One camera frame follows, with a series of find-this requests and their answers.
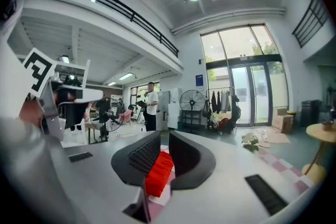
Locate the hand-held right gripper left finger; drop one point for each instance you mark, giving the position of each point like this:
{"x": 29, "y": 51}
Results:
{"x": 136, "y": 162}

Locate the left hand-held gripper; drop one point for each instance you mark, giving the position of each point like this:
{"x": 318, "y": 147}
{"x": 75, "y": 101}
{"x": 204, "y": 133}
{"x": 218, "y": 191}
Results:
{"x": 36, "y": 70}

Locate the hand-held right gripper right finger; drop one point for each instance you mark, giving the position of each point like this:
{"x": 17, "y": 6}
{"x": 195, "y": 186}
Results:
{"x": 191, "y": 160}

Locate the red long-sleeve shirt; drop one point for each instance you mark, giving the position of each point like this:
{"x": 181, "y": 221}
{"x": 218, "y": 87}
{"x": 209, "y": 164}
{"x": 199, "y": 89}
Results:
{"x": 158, "y": 173}

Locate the person's left hand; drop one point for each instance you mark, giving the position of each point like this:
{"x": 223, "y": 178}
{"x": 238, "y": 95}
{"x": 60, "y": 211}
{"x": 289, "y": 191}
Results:
{"x": 30, "y": 112}

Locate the white shelving rack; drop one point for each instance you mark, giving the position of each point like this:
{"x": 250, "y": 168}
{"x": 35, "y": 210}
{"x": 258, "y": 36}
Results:
{"x": 78, "y": 70}

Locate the pink armchair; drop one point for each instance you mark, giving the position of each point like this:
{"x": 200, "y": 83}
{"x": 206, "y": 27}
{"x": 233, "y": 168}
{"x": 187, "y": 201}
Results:
{"x": 126, "y": 116}

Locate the white cabinet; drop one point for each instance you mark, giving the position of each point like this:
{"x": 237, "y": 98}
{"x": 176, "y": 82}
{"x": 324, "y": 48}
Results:
{"x": 170, "y": 107}

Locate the large black standing fan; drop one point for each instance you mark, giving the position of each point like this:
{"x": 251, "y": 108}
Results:
{"x": 192, "y": 102}

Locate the clothes rack with garments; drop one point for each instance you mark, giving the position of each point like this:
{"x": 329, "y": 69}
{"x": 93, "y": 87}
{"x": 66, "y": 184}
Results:
{"x": 223, "y": 110}

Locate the white flowers in pot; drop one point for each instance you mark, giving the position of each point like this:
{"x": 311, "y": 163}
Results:
{"x": 250, "y": 140}

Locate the flat cardboard sheets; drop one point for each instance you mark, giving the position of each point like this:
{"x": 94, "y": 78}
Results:
{"x": 277, "y": 136}

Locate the glass entrance door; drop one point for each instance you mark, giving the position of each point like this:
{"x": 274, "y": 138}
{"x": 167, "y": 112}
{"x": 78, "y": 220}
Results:
{"x": 252, "y": 91}

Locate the black balcony railing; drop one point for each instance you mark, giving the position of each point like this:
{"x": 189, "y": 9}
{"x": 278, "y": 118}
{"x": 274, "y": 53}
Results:
{"x": 311, "y": 21}
{"x": 118, "y": 8}

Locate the pink checkered tablecloth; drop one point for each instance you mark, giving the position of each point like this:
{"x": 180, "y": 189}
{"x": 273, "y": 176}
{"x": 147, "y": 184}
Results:
{"x": 286, "y": 168}

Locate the cardboard box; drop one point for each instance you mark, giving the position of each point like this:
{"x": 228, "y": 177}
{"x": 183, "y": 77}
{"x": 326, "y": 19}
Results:
{"x": 283, "y": 119}

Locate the black box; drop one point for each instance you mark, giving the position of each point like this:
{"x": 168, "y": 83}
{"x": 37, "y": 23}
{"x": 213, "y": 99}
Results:
{"x": 311, "y": 112}

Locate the round wooden side table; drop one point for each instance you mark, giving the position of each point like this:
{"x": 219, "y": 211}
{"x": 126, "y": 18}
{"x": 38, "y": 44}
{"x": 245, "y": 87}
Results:
{"x": 321, "y": 133}

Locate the small brown pot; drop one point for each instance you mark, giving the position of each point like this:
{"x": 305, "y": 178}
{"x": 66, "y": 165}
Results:
{"x": 328, "y": 126}

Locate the blue wall poster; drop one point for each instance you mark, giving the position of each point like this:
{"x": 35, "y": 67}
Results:
{"x": 199, "y": 80}

